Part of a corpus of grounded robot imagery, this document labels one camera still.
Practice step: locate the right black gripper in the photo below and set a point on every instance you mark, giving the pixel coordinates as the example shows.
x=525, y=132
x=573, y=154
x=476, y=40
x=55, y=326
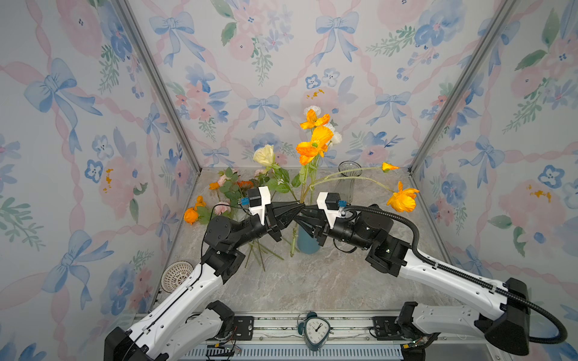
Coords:
x=323, y=230

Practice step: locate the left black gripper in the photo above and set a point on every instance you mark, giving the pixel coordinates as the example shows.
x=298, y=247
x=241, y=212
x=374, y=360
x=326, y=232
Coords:
x=274, y=220

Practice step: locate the teal ceramic vase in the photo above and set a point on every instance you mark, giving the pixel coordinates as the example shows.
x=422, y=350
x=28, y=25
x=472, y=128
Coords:
x=306, y=243

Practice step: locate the cream rose stem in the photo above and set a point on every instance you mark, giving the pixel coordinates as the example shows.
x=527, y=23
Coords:
x=277, y=178

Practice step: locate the orange poppy flower stem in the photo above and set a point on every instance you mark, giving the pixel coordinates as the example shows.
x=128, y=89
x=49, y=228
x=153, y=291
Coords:
x=402, y=199

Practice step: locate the white ranunculus flower stem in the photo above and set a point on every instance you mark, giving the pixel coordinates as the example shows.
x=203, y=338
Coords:
x=322, y=136

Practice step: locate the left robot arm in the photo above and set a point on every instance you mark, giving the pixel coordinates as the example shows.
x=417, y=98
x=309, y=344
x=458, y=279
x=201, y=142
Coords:
x=189, y=289

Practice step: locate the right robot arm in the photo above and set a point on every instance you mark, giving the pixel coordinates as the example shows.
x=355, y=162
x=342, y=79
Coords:
x=490, y=309

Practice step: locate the clear glass vase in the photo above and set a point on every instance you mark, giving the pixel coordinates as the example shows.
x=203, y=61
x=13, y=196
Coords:
x=348, y=172

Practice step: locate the pink rose stem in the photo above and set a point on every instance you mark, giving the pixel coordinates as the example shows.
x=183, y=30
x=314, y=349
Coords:
x=221, y=208

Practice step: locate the orange ranunculus flower stem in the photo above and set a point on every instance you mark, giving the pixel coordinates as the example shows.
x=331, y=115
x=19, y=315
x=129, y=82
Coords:
x=199, y=213

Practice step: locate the teal heart alarm clock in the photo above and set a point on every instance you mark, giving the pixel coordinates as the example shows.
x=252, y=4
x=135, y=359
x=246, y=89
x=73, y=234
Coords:
x=315, y=330

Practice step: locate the patterned ceramic bowl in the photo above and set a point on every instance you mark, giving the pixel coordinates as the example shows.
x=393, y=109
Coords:
x=174, y=275

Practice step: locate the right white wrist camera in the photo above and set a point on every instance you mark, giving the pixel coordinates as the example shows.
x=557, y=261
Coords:
x=332, y=206

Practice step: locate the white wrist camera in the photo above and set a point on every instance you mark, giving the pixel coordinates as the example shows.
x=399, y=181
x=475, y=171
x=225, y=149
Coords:
x=332, y=206
x=256, y=201

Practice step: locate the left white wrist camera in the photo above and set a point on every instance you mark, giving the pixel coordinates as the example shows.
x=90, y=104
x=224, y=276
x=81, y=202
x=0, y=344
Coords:
x=256, y=201

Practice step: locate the aluminium rail frame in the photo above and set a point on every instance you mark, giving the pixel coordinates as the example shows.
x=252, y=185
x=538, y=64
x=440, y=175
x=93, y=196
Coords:
x=276, y=338

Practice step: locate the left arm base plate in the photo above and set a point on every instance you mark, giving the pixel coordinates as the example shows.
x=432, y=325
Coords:
x=243, y=328

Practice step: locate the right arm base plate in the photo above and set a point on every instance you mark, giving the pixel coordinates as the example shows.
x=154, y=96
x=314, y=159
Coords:
x=388, y=328

